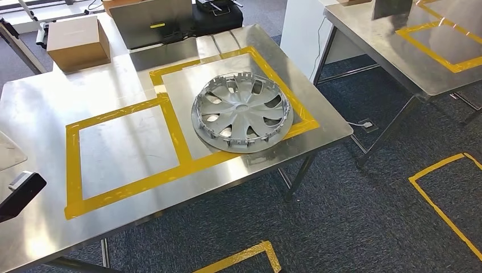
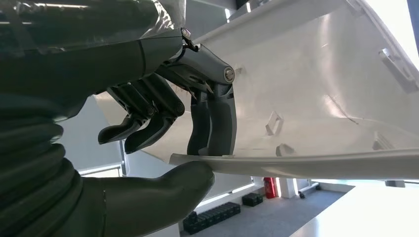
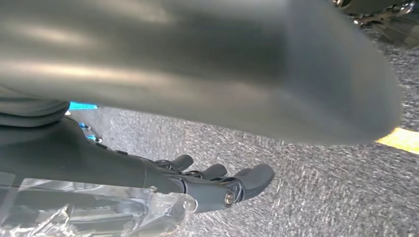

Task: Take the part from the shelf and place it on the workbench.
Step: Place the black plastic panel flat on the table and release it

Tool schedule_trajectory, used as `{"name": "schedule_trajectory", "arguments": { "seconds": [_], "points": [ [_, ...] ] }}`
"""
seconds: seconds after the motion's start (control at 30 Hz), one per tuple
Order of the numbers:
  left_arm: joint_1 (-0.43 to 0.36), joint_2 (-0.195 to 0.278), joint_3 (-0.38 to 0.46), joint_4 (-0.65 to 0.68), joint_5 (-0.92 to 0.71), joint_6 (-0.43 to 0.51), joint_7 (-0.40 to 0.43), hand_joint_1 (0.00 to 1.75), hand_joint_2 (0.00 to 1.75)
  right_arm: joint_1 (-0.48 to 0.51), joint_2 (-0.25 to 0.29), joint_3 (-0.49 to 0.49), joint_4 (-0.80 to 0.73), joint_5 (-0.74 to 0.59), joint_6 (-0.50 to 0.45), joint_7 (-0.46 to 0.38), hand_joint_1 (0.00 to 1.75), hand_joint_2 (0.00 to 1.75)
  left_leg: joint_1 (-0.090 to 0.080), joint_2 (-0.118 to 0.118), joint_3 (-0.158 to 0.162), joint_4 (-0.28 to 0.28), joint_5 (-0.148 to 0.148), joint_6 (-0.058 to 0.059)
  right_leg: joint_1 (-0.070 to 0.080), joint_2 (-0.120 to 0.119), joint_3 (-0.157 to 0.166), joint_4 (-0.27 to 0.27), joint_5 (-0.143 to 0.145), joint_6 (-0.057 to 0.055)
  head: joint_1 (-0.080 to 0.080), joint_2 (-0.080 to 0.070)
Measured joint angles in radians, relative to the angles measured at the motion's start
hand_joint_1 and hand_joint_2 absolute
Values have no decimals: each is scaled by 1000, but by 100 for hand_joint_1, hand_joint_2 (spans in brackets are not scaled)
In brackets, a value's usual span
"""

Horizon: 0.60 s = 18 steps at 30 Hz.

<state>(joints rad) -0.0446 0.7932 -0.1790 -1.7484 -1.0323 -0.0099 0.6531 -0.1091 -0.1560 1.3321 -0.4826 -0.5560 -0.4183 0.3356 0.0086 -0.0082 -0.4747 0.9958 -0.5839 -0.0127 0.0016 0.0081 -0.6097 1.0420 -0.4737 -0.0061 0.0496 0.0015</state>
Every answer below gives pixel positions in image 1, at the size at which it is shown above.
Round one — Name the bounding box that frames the steel workbench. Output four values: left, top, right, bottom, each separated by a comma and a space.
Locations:
0, 24, 354, 273

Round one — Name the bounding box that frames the thin grey cable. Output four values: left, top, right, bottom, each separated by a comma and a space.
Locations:
311, 16, 326, 82

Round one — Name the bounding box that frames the silver metal wheel part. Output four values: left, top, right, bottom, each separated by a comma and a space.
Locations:
190, 71, 294, 154

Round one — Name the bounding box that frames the white small device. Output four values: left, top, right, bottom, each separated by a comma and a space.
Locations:
35, 22, 51, 49

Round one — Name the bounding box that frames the black bag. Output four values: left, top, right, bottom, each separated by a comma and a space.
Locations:
192, 0, 244, 38

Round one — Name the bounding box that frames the brown cardboard box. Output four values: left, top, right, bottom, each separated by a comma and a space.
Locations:
46, 15, 111, 73

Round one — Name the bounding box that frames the dark flat panel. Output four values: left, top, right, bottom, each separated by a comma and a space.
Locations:
371, 0, 414, 22

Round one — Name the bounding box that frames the steel table leg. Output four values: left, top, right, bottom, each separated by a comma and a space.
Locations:
45, 257, 121, 273

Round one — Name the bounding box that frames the black metal pole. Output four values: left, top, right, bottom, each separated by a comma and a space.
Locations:
0, 19, 48, 75

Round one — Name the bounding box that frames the brown round object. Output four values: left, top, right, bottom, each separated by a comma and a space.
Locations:
101, 0, 131, 16

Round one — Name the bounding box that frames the steel frame table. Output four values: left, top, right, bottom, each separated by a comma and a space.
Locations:
312, 0, 482, 168

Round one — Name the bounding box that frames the grey laptop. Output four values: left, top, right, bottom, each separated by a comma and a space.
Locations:
109, 0, 194, 51

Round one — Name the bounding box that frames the black floor socket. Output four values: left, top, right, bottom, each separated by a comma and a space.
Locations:
358, 118, 379, 133

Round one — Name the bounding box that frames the yellow bench tape marking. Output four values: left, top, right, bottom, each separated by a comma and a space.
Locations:
395, 0, 482, 74

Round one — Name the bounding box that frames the yellow floor tape square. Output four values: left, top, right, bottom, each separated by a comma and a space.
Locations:
192, 240, 282, 273
408, 152, 482, 260

